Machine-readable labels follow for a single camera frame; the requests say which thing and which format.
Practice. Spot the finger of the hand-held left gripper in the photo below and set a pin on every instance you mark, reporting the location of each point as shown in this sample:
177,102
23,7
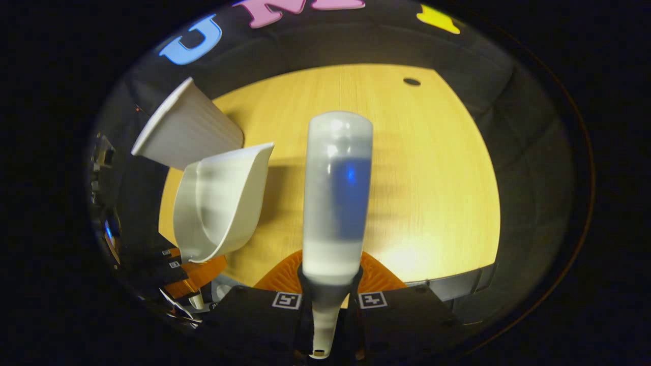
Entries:
163,254
193,277

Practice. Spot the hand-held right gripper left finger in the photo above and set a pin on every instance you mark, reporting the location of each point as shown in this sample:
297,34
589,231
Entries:
254,320

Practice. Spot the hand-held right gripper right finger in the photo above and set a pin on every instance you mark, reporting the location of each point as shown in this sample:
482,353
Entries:
407,320

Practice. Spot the grey plastic dustpan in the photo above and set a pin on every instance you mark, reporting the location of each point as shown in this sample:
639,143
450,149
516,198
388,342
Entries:
224,203

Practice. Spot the grey ribbed garbage bin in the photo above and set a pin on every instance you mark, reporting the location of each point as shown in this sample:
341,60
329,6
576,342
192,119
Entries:
193,127

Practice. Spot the small grey broom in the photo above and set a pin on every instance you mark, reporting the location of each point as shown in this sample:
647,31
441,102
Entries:
335,229

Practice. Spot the wooden desktop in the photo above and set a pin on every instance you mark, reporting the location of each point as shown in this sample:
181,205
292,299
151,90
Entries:
432,178

